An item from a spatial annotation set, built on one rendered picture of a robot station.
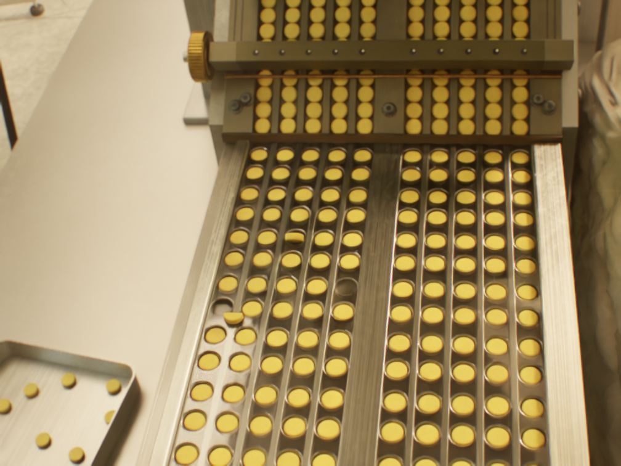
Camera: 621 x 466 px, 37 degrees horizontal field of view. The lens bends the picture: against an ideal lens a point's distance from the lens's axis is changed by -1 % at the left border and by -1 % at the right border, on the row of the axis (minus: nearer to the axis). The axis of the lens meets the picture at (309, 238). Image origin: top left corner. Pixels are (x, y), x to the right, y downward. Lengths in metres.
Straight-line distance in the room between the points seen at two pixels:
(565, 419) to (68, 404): 0.37
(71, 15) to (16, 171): 1.88
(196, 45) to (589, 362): 0.31
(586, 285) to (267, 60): 0.24
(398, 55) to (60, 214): 0.37
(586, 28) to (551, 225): 0.45
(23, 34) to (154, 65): 1.76
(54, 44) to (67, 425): 2.03
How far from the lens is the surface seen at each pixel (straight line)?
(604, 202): 0.58
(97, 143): 0.91
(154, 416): 0.49
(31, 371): 0.73
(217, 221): 0.57
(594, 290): 0.56
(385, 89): 0.62
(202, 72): 0.62
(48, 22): 2.76
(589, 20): 0.97
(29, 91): 2.50
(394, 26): 0.63
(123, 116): 0.93
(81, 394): 0.70
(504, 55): 0.60
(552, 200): 0.57
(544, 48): 0.60
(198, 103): 0.91
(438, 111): 0.62
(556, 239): 0.55
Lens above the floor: 1.34
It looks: 45 degrees down
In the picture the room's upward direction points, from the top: 8 degrees counter-clockwise
